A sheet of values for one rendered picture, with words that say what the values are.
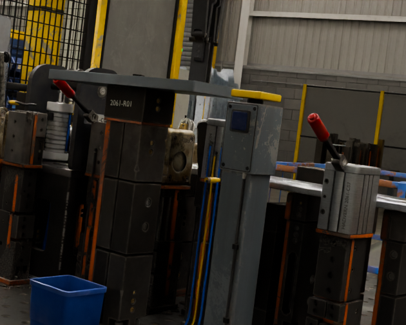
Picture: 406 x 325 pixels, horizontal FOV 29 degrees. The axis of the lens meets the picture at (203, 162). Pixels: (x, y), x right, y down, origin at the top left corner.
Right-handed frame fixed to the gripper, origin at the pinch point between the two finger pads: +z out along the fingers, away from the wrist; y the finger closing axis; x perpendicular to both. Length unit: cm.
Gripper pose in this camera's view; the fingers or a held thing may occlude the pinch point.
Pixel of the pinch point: (201, 62)
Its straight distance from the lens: 138.2
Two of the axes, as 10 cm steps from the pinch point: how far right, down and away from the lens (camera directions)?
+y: 2.5, -0.2, 9.7
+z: -1.2, 9.9, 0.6
